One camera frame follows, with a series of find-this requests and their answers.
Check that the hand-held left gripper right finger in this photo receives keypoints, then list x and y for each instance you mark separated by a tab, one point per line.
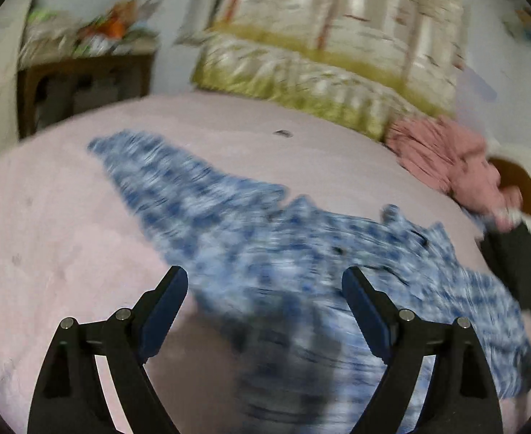
367	316

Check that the stack of papers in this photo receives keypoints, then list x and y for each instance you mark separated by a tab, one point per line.
44	40

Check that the wooden desk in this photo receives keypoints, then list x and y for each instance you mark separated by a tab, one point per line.
111	68

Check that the pink quilt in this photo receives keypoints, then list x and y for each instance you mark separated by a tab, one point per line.
442	153

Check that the orange toy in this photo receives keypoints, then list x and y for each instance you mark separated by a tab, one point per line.
117	27

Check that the blue plaid shirt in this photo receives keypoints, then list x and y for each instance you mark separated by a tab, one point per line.
247	235

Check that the wall doll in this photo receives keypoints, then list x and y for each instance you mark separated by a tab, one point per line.
525	22

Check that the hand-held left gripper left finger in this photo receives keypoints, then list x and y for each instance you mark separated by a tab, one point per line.
161	316

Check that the tree print curtain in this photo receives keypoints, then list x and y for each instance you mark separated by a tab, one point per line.
338	9

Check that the black cloth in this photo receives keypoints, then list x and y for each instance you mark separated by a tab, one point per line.
518	262

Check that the small black item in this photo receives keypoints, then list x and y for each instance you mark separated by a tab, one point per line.
282	133

